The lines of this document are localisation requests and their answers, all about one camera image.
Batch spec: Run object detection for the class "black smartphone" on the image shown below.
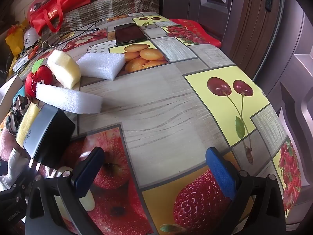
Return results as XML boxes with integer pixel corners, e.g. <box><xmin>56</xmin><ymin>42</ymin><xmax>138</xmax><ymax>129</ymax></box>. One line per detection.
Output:
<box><xmin>114</xmin><ymin>23</ymin><xmax>147</xmax><ymax>46</ymax></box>

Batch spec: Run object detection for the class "yellow plastic bag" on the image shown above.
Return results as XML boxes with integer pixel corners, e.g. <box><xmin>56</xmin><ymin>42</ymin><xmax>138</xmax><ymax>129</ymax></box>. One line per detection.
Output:
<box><xmin>5</xmin><ymin>21</ymin><xmax>30</xmax><ymax>57</ymax></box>

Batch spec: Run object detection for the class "plaid blanket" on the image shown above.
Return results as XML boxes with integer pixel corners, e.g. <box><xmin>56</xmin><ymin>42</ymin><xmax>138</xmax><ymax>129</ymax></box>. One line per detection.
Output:
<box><xmin>40</xmin><ymin>0</ymin><xmax>160</xmax><ymax>38</ymax></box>

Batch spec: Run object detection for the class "pink plush toy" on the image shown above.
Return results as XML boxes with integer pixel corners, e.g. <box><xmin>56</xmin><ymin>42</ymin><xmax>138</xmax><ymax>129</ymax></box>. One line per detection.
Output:
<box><xmin>0</xmin><ymin>133</ymin><xmax>17</xmax><ymax>161</ymax></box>

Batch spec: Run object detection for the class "metal wire stand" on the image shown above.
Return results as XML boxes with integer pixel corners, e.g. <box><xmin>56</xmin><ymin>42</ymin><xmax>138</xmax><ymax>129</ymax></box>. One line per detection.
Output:
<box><xmin>39</xmin><ymin>35</ymin><xmax>54</xmax><ymax>51</ymax></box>

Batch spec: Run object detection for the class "white helmet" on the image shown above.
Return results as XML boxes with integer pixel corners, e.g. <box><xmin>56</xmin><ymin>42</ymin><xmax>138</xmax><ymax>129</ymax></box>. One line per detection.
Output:
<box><xmin>22</xmin><ymin>27</ymin><xmax>41</xmax><ymax>50</ymax></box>

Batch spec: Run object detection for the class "white foam block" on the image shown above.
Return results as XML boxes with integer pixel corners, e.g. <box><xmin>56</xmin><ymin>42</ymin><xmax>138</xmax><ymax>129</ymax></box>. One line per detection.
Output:
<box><xmin>76</xmin><ymin>52</ymin><xmax>126</xmax><ymax>81</ymax></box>
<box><xmin>35</xmin><ymin>83</ymin><xmax>103</xmax><ymax>114</ymax></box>

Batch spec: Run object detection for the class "red apple plush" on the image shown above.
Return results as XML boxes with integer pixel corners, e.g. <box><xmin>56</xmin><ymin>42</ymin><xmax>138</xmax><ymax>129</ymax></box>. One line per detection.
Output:
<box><xmin>25</xmin><ymin>59</ymin><xmax>53</xmax><ymax>98</ymax></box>

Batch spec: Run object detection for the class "red tote bag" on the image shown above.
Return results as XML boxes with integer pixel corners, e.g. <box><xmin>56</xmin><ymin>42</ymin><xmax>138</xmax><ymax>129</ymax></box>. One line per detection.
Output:
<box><xmin>29</xmin><ymin>0</ymin><xmax>91</xmax><ymax>33</ymax></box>

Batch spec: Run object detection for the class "black box with grey face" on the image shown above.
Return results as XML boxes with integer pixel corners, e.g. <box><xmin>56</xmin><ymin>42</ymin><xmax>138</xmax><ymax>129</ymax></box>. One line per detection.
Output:
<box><xmin>23</xmin><ymin>103</ymin><xmax>76</xmax><ymax>168</ymax></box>

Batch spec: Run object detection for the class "black cable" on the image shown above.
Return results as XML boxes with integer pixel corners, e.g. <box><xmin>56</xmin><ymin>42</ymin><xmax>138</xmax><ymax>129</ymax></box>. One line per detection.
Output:
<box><xmin>41</xmin><ymin>20</ymin><xmax>109</xmax><ymax>47</ymax></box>

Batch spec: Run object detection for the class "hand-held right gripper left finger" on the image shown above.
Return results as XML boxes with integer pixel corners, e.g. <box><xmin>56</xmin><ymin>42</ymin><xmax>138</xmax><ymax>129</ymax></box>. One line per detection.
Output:
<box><xmin>25</xmin><ymin>146</ymin><xmax>105</xmax><ymax>235</ymax></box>

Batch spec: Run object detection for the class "white tray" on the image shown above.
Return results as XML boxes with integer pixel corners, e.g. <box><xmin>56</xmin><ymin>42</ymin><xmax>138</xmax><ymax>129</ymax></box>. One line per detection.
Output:
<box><xmin>0</xmin><ymin>75</ymin><xmax>22</xmax><ymax>108</ymax></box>

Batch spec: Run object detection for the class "yellow green sponge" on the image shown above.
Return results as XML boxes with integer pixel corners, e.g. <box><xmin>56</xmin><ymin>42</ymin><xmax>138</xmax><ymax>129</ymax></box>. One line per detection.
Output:
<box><xmin>15</xmin><ymin>103</ymin><xmax>41</xmax><ymax>148</ymax></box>

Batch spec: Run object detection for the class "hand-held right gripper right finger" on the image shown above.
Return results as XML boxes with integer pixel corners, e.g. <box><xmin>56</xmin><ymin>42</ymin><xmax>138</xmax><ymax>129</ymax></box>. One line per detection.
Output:
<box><xmin>205</xmin><ymin>147</ymin><xmax>286</xmax><ymax>235</ymax></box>

